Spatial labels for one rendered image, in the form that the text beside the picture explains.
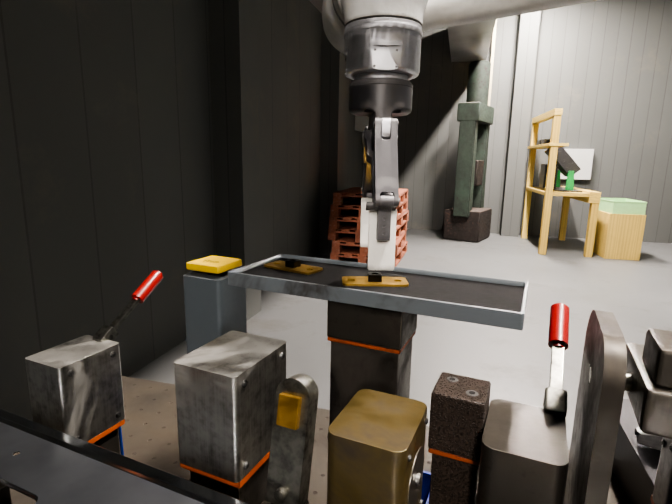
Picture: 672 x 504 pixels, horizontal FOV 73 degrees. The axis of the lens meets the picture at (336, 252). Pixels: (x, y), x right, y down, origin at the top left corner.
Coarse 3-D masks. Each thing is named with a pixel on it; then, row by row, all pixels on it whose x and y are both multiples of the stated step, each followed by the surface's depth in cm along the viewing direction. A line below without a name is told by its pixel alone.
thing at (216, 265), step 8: (208, 256) 72; (216, 256) 73; (192, 264) 68; (200, 264) 67; (208, 264) 67; (216, 264) 67; (224, 264) 67; (232, 264) 69; (240, 264) 71; (208, 272) 67; (216, 272) 66
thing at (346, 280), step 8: (368, 272) 59; (376, 272) 59; (344, 280) 58; (352, 280) 59; (360, 280) 59; (368, 280) 58; (376, 280) 58; (384, 280) 59; (392, 280) 59; (400, 280) 59
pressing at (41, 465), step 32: (0, 416) 55; (0, 448) 50; (32, 448) 50; (64, 448) 50; (96, 448) 49; (0, 480) 45; (32, 480) 45; (64, 480) 45; (96, 480) 45; (128, 480) 45; (160, 480) 45
